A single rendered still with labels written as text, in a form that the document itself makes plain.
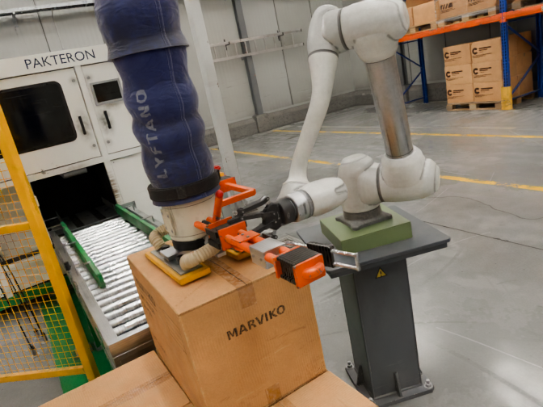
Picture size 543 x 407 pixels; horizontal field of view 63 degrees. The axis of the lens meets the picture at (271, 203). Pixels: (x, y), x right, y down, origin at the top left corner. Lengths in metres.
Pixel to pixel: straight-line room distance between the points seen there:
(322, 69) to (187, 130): 0.48
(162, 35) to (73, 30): 9.45
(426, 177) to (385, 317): 0.64
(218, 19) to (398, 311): 10.30
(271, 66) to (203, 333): 11.20
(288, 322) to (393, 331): 0.78
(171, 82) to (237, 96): 10.36
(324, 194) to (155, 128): 0.53
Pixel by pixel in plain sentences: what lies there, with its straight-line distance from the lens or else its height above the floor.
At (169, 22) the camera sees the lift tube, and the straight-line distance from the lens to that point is 1.35.
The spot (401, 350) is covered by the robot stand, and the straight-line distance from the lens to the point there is 2.13.
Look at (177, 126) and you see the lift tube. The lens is 1.33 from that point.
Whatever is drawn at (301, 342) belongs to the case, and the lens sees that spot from 1.43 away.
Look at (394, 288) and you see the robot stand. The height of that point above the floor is 0.53.
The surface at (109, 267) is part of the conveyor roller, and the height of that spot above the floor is 0.55.
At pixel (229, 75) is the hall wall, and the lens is 11.63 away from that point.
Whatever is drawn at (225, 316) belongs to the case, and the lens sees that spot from 1.26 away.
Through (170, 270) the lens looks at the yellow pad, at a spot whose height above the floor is 0.97.
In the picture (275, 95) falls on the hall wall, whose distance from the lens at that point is 12.19.
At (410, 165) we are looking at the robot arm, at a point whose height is 1.06.
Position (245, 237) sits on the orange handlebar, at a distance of 1.15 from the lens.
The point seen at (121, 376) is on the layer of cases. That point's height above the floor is 0.54.
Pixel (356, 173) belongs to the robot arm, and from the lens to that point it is 1.78.
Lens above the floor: 1.49
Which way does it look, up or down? 16 degrees down
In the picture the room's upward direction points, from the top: 12 degrees counter-clockwise
